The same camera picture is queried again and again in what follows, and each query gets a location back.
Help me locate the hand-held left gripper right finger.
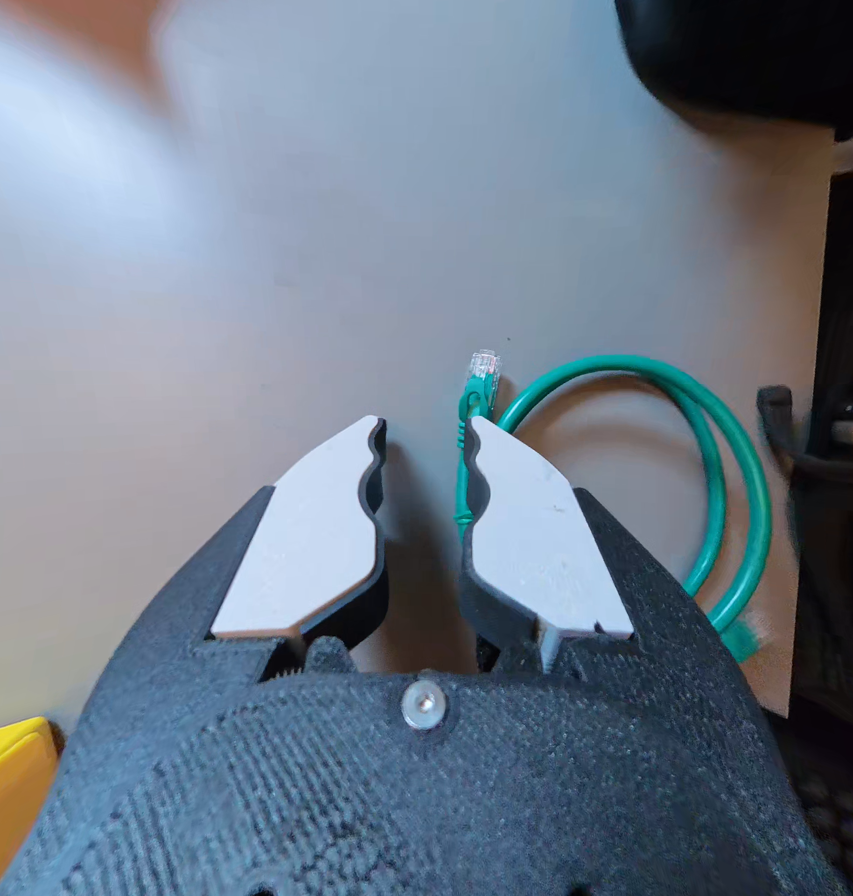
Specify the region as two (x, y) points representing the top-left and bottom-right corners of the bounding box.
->
(458, 415), (637, 673)

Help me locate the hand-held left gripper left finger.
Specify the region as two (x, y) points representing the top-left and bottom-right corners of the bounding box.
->
(210, 415), (392, 646)

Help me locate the green ethernet cable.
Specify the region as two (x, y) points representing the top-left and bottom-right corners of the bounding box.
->
(453, 348), (774, 662)

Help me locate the yellow storage bin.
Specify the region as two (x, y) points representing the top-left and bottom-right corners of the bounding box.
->
(0, 716), (58, 841)

